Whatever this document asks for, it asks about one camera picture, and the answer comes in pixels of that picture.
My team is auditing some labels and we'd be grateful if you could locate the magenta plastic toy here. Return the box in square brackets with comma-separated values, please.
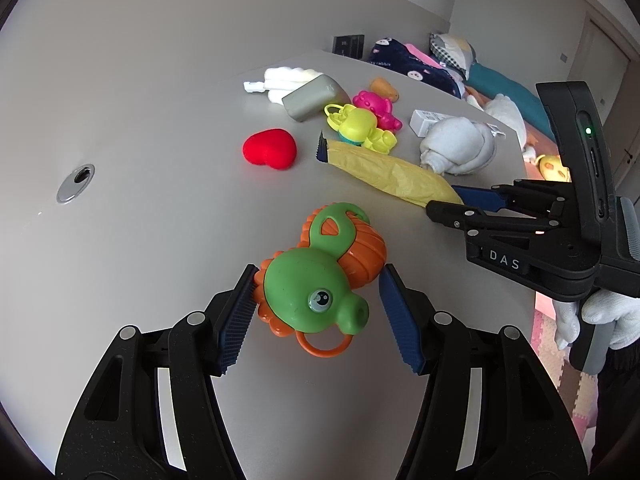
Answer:
[352, 91, 403, 132]

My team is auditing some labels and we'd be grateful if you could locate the pink cloth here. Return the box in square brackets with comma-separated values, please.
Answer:
[405, 42, 446, 71]

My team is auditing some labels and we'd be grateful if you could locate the yellow plastic bag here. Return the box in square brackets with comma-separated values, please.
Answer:
[315, 131, 466, 209]

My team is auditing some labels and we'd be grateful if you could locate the small orange animal toy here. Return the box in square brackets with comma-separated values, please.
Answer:
[370, 77, 400, 102]

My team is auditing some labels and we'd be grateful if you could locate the white wardrobe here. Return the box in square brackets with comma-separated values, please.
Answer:
[611, 105, 640, 197]

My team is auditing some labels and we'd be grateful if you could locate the pastel foam floor mat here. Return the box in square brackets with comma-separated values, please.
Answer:
[532, 292, 601, 441]

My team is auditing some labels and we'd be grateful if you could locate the checked pillow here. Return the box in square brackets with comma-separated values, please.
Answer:
[429, 32, 476, 81]

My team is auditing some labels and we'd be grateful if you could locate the yellow plush toy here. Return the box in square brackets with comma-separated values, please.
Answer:
[532, 154, 572, 183]

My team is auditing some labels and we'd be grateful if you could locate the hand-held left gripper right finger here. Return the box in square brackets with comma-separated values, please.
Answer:
[378, 262, 590, 480]

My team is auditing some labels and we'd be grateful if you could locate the white ridged plastic toy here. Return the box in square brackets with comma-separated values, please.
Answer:
[243, 66, 321, 106]

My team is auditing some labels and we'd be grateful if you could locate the black wall panel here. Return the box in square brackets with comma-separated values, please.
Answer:
[332, 34, 366, 58]

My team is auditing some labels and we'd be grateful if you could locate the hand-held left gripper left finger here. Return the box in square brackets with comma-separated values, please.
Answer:
[55, 263, 261, 480]

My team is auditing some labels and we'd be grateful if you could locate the person's right hand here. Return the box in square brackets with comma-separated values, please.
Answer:
[552, 290, 640, 353]

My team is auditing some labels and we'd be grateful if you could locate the white door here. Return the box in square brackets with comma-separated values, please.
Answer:
[575, 15, 631, 126]

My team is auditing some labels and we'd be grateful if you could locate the teal pillow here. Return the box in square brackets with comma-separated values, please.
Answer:
[465, 62, 558, 143]

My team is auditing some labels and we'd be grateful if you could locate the white goose plush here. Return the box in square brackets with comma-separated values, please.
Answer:
[467, 92, 529, 161]

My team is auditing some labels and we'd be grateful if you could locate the silver desk cable grommet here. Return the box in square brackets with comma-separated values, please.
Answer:
[56, 163, 96, 204]

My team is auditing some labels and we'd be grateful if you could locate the red heart toy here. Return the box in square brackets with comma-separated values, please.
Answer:
[242, 129, 297, 169]

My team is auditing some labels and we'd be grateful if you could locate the grey foam corner guard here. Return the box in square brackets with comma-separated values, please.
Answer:
[281, 74, 351, 123]

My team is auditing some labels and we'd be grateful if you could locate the rolled white cloth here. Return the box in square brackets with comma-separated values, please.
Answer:
[419, 116, 497, 177]

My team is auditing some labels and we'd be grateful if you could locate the small white box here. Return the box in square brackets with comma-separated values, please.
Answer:
[410, 109, 443, 137]

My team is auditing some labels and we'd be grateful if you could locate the yellow green plastic toy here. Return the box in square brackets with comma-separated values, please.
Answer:
[324, 103, 399, 153]

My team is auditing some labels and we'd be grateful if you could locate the person's black clothing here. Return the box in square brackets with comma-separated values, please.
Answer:
[589, 347, 640, 473]

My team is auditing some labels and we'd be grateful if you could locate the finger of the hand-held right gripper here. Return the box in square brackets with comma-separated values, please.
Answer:
[426, 200, 566, 241]
[451, 178, 571, 221]

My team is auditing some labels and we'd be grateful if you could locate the green and orange plastic toy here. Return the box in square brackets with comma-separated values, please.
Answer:
[255, 202, 388, 359]

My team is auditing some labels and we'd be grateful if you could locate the navy printed blanket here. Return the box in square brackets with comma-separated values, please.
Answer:
[369, 37, 463, 98]

